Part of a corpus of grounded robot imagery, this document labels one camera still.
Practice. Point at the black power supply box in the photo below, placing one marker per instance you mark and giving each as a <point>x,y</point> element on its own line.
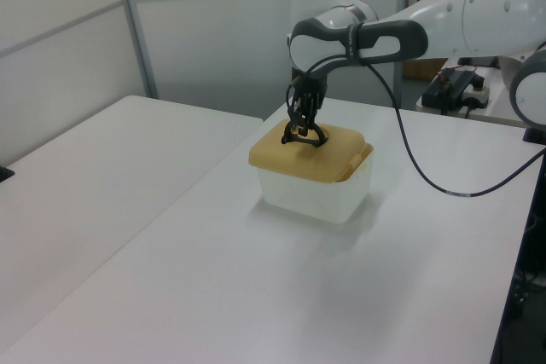
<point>448,84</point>

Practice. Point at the yellow tool case lid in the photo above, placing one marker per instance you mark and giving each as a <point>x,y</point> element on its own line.
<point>298,159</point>

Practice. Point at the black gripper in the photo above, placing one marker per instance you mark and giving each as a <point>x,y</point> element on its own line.
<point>313,87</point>

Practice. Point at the white plastic tool case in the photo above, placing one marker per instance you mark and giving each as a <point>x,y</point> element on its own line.
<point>307,193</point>

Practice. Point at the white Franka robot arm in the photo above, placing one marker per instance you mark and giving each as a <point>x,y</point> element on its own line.
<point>490,10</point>

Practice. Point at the grey emergency stop button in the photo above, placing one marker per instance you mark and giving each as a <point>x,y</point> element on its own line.
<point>478,93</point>

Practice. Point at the black table clamp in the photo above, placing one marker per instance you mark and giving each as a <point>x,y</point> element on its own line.
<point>535,136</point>

